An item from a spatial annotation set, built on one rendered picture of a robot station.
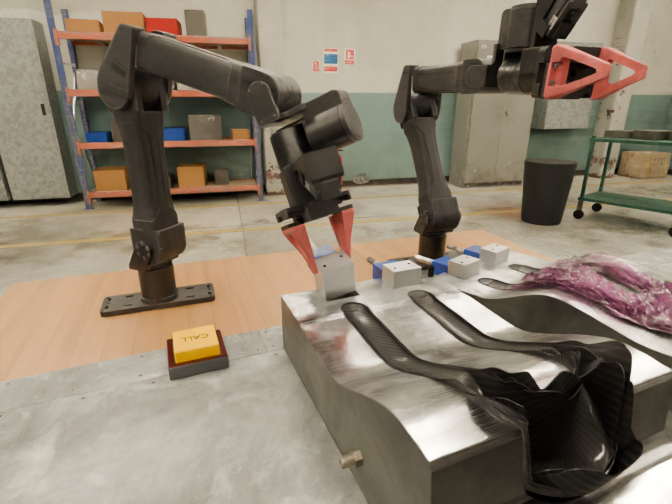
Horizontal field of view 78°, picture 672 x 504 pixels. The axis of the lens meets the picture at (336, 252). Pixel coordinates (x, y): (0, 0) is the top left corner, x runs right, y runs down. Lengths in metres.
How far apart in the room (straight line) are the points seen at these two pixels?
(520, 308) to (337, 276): 0.29
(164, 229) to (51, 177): 5.19
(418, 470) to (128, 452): 0.33
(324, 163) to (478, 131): 5.87
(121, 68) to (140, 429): 0.50
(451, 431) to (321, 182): 0.31
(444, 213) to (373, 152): 5.31
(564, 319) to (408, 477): 0.39
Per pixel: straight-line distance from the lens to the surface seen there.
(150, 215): 0.77
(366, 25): 6.21
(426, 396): 0.36
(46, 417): 0.64
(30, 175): 6.01
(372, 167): 6.25
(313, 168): 0.50
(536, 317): 0.69
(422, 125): 0.99
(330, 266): 0.58
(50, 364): 0.75
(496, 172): 6.60
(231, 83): 0.62
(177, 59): 0.69
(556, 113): 7.36
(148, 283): 0.83
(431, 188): 0.94
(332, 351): 0.50
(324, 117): 0.56
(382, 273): 0.66
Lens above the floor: 1.16
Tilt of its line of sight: 20 degrees down
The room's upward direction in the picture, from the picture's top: straight up
